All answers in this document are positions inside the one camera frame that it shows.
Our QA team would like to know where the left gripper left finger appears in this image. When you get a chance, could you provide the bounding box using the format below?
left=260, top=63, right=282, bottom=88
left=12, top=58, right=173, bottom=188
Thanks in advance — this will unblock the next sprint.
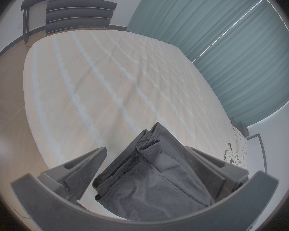
left=40, top=146, right=107, bottom=200

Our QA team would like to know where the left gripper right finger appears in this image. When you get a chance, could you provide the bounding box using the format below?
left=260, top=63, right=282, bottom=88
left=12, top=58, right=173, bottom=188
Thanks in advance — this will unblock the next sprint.
left=184, top=146, right=250, bottom=199

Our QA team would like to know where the black T-shirt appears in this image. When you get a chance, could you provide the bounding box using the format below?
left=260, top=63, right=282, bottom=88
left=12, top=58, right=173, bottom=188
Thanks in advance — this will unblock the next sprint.
left=93, top=122, right=215, bottom=222

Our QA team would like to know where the bed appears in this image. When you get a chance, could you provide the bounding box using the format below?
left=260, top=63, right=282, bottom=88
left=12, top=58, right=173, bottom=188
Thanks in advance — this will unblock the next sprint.
left=23, top=29, right=266, bottom=222

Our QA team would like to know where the white printed pillow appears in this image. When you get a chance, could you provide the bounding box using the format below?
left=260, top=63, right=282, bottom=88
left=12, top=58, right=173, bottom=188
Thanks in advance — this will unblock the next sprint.
left=232, top=127, right=249, bottom=163

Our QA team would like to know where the grey bedside table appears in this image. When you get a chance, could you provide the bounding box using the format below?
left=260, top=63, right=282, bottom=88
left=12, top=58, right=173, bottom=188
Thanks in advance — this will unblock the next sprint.
left=230, top=117, right=250, bottom=139

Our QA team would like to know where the blue-green curtain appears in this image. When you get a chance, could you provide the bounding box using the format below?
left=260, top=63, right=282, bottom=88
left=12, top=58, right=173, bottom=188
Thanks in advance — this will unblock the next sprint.
left=192, top=0, right=289, bottom=127
left=126, top=0, right=266, bottom=64

